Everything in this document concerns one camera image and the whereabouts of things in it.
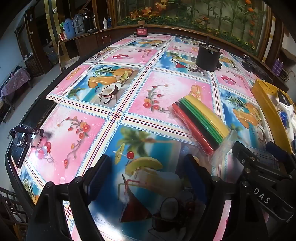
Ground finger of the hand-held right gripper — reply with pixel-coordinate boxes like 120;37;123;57
232;141;296;223
266;141;296;167

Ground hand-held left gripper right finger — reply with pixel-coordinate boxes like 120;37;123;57
183;154;270;241

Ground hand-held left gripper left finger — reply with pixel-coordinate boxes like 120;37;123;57
26;155;111;241

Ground yellow plastic bin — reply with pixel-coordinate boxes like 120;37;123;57
251;79;296;154

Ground multicoloured cloth pack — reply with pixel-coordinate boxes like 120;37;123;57
170;94;238;167

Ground dark foil packet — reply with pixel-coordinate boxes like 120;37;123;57
276;89;288;103

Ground dark framed eyeglasses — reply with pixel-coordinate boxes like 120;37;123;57
8;125;45;148

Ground black small device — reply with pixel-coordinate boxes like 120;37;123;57
241;55;258;73

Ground printed fruit tablecloth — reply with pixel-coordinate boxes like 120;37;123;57
17;32;278;241

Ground dark wooden chair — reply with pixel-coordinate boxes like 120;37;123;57
0;185;35;241

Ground black cylindrical container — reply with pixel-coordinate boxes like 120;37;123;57
196;36;221;73

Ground white bucket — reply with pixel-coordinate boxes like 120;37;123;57
65;56;81;68

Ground purple cloth covered table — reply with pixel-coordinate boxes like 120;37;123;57
0;67;31;98

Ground dark wooden side cabinet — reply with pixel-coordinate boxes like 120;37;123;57
23;52;44;78

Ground wooden counter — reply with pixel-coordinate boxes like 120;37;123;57
58;24;272;70

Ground red jar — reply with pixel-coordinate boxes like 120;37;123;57
136;20;149;37

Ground grey blue jug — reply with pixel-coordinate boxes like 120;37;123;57
72;14;88;35

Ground black thermos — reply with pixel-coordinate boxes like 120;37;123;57
82;8;97;32

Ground artificial flower display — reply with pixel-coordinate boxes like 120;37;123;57
114;0;272;56

